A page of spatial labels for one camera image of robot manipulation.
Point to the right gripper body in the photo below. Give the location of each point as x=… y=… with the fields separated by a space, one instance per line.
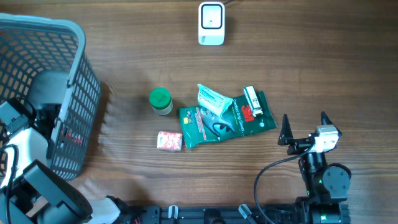
x=298 y=145

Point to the white barcode scanner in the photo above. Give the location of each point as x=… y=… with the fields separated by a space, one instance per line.
x=211 y=23

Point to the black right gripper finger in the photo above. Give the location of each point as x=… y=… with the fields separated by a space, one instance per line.
x=285 y=132
x=326 y=121

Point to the green lid jar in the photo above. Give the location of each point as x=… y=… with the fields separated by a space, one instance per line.
x=161 y=101

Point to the white teal pouch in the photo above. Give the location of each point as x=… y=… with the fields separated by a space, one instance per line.
x=213 y=101

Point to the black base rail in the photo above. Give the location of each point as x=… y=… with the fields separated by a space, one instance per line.
x=276 y=213

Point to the grey plastic shopping basket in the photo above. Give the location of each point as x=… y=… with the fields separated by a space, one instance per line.
x=43 y=60

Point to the red white patterned box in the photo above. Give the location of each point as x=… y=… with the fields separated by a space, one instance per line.
x=169 y=141

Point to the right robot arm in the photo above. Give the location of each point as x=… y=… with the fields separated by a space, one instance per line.
x=327 y=184

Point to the red white snack bar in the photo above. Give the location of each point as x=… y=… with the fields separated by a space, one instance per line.
x=72 y=137

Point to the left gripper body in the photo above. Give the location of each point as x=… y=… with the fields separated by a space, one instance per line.
x=50 y=114

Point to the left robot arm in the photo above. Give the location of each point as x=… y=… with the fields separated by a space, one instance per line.
x=32 y=192

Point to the green 3M gloves package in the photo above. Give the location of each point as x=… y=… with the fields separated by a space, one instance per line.
x=199 y=125

